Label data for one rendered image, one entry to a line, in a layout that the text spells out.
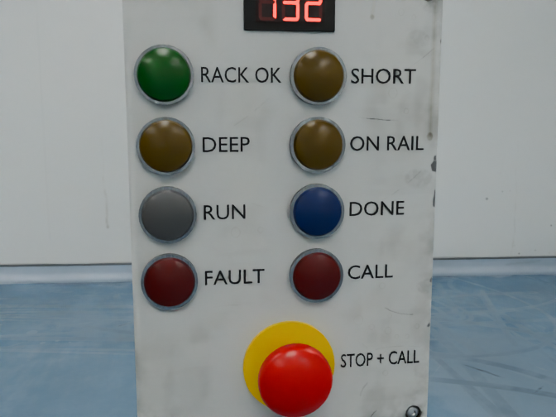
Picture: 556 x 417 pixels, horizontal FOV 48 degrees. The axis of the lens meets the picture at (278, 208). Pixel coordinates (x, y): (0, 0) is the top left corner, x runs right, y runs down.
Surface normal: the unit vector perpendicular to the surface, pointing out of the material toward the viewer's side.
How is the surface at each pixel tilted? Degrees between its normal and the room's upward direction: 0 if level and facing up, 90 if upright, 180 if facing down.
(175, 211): 88
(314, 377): 88
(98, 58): 90
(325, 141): 88
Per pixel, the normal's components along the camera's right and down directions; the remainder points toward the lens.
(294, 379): 0.11, 0.07
